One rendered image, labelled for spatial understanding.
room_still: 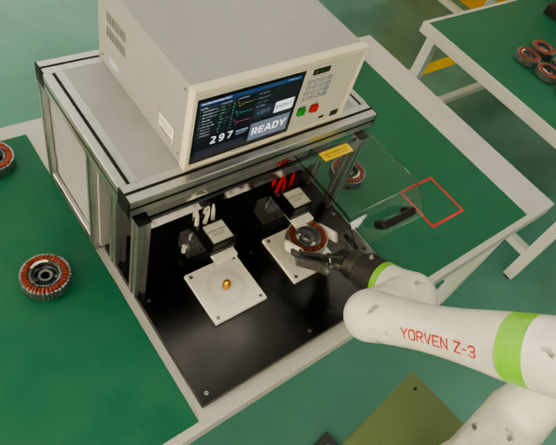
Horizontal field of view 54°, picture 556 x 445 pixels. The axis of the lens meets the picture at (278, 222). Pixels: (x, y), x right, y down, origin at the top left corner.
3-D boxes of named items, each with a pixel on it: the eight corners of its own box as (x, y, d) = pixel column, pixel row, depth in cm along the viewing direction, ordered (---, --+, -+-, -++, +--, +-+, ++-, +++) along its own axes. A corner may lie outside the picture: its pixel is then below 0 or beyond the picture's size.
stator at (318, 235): (333, 250, 145) (337, 242, 142) (300, 267, 139) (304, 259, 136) (307, 220, 149) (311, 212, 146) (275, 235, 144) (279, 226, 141)
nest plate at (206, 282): (266, 299, 137) (266, 297, 136) (215, 326, 129) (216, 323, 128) (233, 254, 142) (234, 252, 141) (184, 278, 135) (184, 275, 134)
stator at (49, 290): (80, 288, 129) (79, 280, 126) (33, 310, 123) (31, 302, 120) (58, 253, 133) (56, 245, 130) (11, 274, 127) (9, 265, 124)
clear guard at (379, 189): (424, 214, 134) (435, 199, 130) (356, 251, 122) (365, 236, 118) (342, 128, 147) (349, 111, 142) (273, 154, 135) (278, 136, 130)
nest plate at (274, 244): (335, 261, 149) (337, 259, 148) (294, 284, 141) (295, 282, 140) (304, 222, 155) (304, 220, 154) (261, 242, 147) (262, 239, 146)
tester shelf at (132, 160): (371, 126, 140) (378, 113, 136) (128, 218, 105) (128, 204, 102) (274, 27, 157) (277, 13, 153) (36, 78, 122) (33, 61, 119)
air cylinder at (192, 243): (213, 247, 142) (215, 236, 138) (187, 259, 138) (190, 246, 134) (202, 233, 144) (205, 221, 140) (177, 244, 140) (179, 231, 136)
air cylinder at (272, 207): (284, 215, 154) (289, 204, 150) (263, 225, 151) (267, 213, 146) (274, 203, 156) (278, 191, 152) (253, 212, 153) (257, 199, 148)
